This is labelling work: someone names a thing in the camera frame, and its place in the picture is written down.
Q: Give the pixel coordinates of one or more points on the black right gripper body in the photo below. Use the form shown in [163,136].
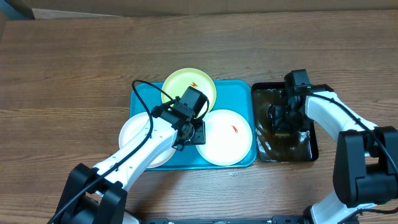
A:
[293,121]

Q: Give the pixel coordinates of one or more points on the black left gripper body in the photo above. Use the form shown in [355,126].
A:
[198,135]

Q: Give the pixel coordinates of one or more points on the cream white plate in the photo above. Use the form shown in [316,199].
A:
[228,138]

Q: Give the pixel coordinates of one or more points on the yellow green plate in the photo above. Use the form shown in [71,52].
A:
[176,84]

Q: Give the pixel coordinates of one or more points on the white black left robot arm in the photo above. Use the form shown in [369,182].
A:
[99,194]

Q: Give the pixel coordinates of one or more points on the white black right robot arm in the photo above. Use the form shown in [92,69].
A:
[365,170]

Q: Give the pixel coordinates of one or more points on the black water basin tray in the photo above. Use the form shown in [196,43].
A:
[300,147]

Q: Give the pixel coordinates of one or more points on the teal plastic tray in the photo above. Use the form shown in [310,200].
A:
[234,95]

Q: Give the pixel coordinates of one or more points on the pinkish white plate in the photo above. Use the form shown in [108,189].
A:
[132,127]

